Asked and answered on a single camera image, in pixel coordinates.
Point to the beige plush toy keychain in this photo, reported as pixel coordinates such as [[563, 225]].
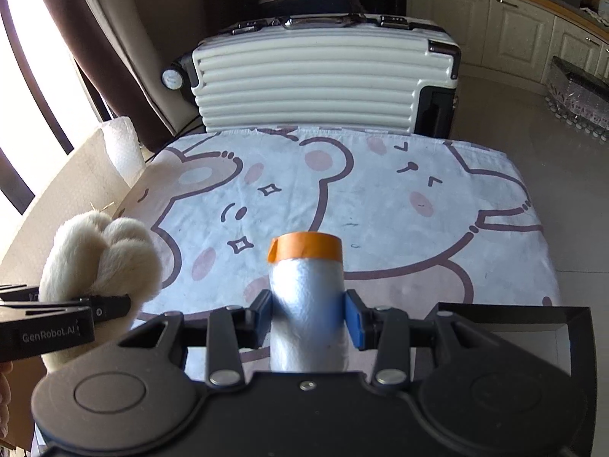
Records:
[[93, 254]]

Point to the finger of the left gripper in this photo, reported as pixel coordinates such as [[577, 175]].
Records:
[[106, 308]]

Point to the white roll with orange cap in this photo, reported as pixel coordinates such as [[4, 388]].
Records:
[[306, 275]]

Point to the bear print bed sheet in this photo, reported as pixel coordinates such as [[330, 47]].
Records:
[[422, 220]]

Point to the cream cabinet row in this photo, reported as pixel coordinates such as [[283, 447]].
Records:
[[514, 40]]

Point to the cardboard panel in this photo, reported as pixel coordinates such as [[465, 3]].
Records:
[[87, 181]]

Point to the pack of water bottles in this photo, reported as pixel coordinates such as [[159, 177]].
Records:
[[578, 97]]

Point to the white ribbed suitcase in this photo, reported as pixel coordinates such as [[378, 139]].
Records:
[[343, 70]]

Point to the brown curtain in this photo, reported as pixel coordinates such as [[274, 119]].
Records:
[[102, 65]]

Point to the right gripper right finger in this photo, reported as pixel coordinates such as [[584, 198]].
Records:
[[385, 331]]

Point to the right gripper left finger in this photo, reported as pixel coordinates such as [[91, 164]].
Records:
[[230, 329]]

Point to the black open box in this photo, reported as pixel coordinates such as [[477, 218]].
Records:
[[562, 336]]

